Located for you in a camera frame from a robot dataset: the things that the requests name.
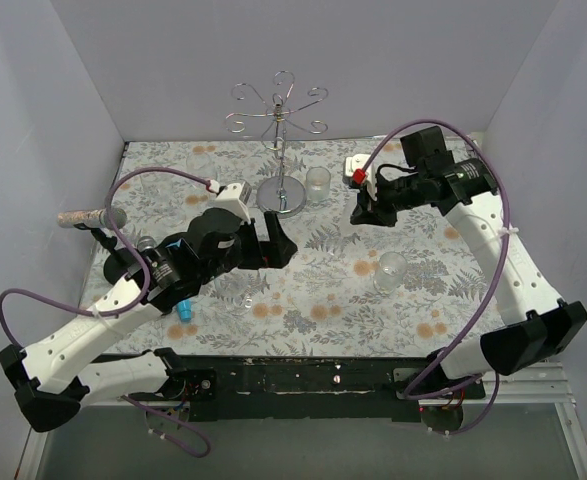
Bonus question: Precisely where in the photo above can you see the short glass front right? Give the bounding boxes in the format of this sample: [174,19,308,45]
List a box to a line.
[373,252,408,294]

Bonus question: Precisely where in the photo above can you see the glitter silver microphone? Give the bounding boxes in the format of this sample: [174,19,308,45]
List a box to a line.
[57,208,128,230]

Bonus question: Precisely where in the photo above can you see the floral table cloth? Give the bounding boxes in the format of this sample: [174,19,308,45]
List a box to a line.
[67,139,529,359]

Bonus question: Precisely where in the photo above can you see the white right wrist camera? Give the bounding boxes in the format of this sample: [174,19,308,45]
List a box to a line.
[342,154,377,200]

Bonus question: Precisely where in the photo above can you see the chrome wine glass rack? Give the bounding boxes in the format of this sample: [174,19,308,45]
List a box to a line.
[224,70,329,218]

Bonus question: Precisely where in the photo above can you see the blue microphone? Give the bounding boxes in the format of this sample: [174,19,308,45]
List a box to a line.
[175,299,193,324]

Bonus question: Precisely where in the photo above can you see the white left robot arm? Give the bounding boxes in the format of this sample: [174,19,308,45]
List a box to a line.
[0,208,298,432]

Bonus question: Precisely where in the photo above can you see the clear wine glass front centre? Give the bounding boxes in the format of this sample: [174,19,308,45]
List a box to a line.
[214,271,253,315]

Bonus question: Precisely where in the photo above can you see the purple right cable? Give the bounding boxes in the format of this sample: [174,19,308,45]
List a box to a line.
[362,118,517,436]

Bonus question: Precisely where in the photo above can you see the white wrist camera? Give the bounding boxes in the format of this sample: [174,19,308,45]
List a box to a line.
[206,179,252,223]
[342,154,377,200]

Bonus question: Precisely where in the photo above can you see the purple cable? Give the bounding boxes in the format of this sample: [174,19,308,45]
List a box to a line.
[362,118,517,436]
[0,168,212,459]

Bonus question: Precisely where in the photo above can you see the ribbed short glass near rack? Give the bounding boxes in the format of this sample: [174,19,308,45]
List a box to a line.
[305,167,331,203]

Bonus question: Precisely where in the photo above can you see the black microphone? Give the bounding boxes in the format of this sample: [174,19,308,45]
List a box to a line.
[137,236,157,258]

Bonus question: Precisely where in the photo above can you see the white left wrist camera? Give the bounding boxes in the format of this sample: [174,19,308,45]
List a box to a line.
[206,179,252,223]

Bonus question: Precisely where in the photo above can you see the clear wine glass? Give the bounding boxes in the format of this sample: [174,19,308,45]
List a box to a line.
[214,271,253,315]
[139,172,184,227]
[185,151,219,180]

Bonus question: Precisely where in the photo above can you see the black base frame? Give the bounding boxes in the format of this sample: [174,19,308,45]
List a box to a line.
[62,349,487,424]

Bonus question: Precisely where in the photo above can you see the clear wine glass left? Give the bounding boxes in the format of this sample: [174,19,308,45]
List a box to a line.
[139,172,184,227]

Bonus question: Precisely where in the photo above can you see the clear wine glass back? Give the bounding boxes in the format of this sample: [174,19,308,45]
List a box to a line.
[185,151,219,180]

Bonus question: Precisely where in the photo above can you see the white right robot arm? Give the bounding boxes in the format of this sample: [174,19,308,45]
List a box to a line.
[343,120,587,399]

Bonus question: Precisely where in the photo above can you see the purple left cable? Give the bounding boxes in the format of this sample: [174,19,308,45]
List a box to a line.
[0,168,212,459]

